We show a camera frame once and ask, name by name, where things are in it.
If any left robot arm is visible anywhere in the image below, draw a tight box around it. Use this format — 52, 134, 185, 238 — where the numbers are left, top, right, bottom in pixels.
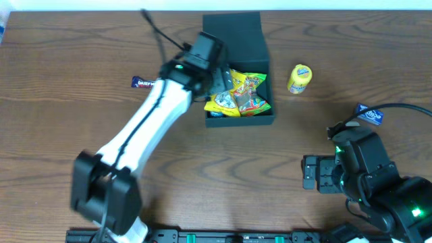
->
70, 60, 233, 242

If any Dairy Milk chocolate bar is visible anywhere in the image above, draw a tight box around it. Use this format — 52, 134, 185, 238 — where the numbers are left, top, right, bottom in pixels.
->
131, 76, 155, 88

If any yellow candy bottle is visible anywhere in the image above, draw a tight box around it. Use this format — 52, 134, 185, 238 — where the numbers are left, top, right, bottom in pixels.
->
287, 64, 313, 94

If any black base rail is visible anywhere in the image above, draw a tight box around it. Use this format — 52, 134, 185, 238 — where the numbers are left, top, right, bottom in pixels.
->
65, 229, 338, 243

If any yellow snack bag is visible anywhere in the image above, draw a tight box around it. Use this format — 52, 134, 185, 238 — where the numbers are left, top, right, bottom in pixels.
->
204, 70, 246, 117

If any dark green open box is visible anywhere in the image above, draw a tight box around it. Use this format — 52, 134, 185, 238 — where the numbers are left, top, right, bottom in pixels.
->
202, 11, 276, 128

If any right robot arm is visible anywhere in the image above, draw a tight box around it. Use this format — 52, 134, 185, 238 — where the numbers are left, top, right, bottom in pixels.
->
301, 155, 431, 242

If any blue Oreo cookie pack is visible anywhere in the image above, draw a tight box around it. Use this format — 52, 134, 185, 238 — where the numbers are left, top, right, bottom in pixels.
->
209, 111, 224, 117

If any green Haribo gummy bag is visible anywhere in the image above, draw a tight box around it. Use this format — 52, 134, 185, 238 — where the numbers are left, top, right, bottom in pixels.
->
230, 70, 271, 117

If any blue Eclipse mint box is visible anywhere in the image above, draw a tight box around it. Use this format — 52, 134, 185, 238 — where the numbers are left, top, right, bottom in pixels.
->
355, 103, 384, 126

